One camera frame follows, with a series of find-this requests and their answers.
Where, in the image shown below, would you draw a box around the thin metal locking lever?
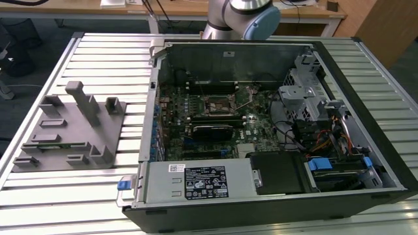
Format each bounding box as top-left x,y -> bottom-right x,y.
193,73 -> 207,97

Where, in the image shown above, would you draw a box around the metal socket cover frame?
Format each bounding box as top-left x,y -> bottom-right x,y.
232,84 -> 257,111

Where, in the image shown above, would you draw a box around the CPU socket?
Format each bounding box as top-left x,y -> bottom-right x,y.
203,94 -> 237,116

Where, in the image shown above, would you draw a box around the black graphics card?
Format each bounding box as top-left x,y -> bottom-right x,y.
191,124 -> 235,142

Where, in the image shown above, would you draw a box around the black expansion slot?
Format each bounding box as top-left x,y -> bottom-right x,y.
181,152 -> 236,158

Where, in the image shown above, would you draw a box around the green motherboard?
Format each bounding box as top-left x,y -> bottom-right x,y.
156,83 -> 284,162

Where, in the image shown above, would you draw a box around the silver chipset heatsink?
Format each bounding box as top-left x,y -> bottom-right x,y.
236,143 -> 256,155

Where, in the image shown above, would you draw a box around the metal disk bay cage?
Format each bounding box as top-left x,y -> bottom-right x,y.
276,55 -> 347,123

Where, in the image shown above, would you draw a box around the black plastic shroud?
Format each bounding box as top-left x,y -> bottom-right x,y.
245,150 -> 311,196

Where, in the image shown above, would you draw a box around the silver power supply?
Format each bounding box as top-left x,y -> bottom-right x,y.
132,160 -> 265,205

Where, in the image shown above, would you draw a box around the grey case latch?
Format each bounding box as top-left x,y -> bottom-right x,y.
148,39 -> 167,66

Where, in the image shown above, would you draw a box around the blue disk carrier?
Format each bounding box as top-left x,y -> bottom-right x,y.
308,158 -> 332,172

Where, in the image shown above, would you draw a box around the black PC case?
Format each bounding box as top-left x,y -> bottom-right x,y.
120,36 -> 418,235

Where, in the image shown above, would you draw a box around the grey parts rack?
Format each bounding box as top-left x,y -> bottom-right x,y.
12,80 -> 128,173

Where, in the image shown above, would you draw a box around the green RAM stick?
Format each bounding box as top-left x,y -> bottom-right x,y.
22,142 -> 88,150

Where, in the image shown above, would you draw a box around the white box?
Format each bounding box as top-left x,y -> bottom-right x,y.
99,0 -> 127,10

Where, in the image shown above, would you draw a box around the wooden desk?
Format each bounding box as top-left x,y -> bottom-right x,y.
0,0 -> 348,37

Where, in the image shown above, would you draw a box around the wooden cabinet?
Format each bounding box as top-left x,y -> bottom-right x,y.
334,0 -> 418,69

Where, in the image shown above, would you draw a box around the orange and red wires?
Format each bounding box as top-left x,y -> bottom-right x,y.
304,129 -> 355,157

